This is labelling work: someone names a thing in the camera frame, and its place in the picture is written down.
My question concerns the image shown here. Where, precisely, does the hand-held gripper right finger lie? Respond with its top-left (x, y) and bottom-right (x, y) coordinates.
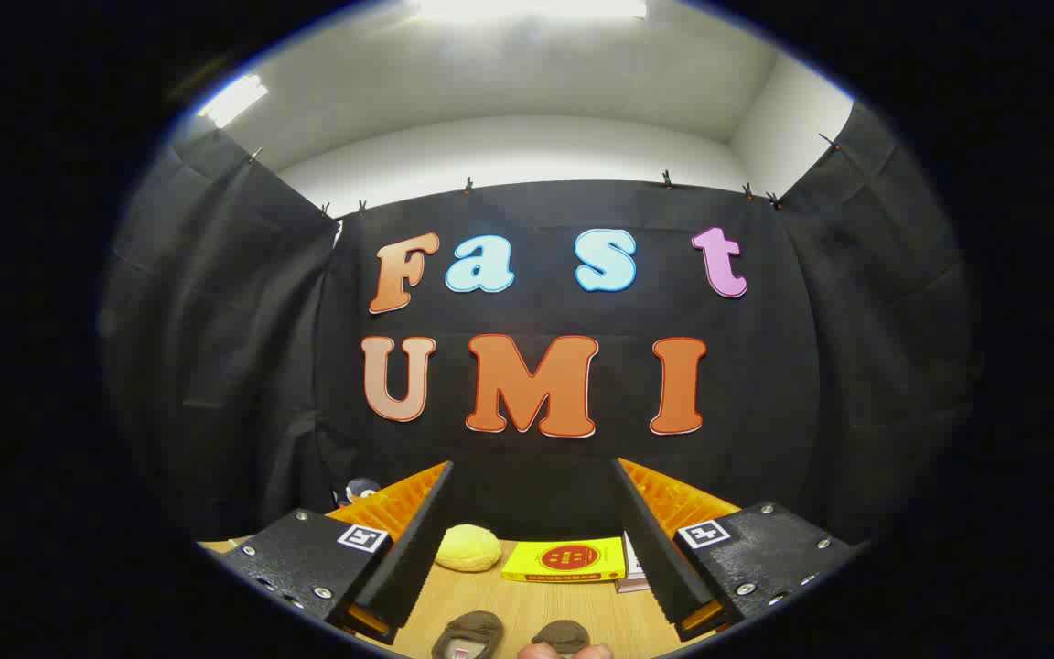
top-left (612, 457), bottom-right (860, 643)

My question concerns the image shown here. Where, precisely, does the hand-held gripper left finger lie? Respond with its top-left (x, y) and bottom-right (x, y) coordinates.
top-left (214, 460), bottom-right (455, 646)

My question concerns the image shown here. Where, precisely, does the brown fuzzy shoe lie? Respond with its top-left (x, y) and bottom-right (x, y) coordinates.
top-left (431, 610), bottom-right (506, 659)
top-left (532, 620), bottom-right (592, 655)

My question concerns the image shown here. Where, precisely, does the yellow plush bun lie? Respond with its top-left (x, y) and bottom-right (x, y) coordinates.
top-left (434, 524), bottom-right (502, 574)

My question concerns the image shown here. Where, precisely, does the penguin plush toy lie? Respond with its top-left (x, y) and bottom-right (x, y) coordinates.
top-left (333, 476), bottom-right (383, 510)

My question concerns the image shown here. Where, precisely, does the yellow book with red circle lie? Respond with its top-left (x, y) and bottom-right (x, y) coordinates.
top-left (500, 536), bottom-right (627, 584)

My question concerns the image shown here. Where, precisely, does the black backdrop cloth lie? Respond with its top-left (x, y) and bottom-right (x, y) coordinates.
top-left (102, 101), bottom-right (981, 550)

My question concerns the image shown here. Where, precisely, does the ceiling light panel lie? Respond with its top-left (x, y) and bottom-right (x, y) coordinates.
top-left (196, 74), bottom-right (270, 129)
top-left (415, 0), bottom-right (649, 21)

